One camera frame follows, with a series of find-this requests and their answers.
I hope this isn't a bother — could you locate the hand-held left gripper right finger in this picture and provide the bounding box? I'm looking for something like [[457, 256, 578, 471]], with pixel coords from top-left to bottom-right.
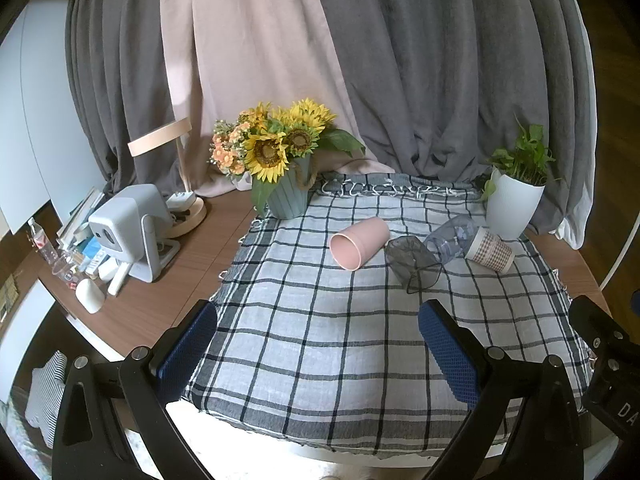
[[418, 298, 585, 480]]

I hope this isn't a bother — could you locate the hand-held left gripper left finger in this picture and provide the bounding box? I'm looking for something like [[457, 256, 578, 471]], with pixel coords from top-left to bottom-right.
[[51, 300, 219, 480]]

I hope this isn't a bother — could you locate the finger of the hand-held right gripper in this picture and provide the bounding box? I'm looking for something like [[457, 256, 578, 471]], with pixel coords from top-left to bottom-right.
[[568, 294, 632, 363]]

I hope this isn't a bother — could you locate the pink cup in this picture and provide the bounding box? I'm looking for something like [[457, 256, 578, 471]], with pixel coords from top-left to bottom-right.
[[329, 217, 391, 272]]

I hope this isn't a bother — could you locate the dark transparent cup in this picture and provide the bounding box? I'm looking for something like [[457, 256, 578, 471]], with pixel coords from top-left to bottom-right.
[[384, 236, 442, 295]]

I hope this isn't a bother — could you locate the checked paper cup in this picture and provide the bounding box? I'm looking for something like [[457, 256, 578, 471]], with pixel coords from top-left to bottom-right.
[[463, 226, 516, 274]]

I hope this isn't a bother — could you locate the small clear plastic cup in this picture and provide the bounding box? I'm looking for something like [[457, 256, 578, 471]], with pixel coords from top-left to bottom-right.
[[52, 255, 77, 284]]

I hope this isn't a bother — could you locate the white curved pole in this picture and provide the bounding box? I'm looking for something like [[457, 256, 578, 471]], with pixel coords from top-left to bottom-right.
[[564, 0, 640, 292]]

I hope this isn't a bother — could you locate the white rounded case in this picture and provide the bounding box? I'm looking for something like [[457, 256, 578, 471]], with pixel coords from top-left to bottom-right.
[[75, 277, 106, 315]]

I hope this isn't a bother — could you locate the plaid cloth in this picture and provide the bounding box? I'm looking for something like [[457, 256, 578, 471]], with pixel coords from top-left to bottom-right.
[[180, 172, 594, 457]]

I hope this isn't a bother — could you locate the blue box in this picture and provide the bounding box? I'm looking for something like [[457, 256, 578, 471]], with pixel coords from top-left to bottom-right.
[[80, 237, 109, 274]]

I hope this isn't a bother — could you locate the white plant pot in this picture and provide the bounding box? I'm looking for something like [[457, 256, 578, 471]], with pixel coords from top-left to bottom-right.
[[484, 168, 546, 241]]

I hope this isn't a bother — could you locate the striped cloth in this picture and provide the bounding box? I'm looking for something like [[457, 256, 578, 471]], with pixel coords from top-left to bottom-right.
[[24, 350, 69, 449]]

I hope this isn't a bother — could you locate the white projector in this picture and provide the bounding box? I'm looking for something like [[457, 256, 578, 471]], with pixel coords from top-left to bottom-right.
[[88, 183, 181, 284]]

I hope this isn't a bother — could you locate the white power adapter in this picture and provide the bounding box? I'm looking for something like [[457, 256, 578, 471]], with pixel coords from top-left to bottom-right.
[[164, 190, 197, 214]]

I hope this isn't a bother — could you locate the stack of books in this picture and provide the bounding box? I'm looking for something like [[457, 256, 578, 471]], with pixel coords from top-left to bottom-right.
[[55, 187, 106, 249]]

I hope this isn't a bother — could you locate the green leafy plant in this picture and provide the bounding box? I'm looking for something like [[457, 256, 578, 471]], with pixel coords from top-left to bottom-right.
[[479, 114, 564, 204]]

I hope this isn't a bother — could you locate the plastic water bottle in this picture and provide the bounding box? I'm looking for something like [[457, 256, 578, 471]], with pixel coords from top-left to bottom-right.
[[27, 217, 61, 266]]

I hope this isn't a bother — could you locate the teal ribbed vase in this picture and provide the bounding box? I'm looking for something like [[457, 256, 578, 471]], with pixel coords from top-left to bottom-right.
[[264, 154, 314, 220]]

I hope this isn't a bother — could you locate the wooden desk lamp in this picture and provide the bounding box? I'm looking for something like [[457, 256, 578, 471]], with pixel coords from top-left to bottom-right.
[[127, 117, 208, 240]]

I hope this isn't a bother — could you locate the sunflower bouquet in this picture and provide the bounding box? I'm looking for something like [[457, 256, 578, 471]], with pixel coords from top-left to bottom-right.
[[208, 98, 369, 212]]

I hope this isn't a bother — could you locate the grey curtain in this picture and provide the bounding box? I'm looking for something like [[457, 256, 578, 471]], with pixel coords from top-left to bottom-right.
[[64, 0, 599, 252]]

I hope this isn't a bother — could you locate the pink curtain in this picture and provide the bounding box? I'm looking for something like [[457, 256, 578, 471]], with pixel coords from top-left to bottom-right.
[[159, 0, 397, 199]]

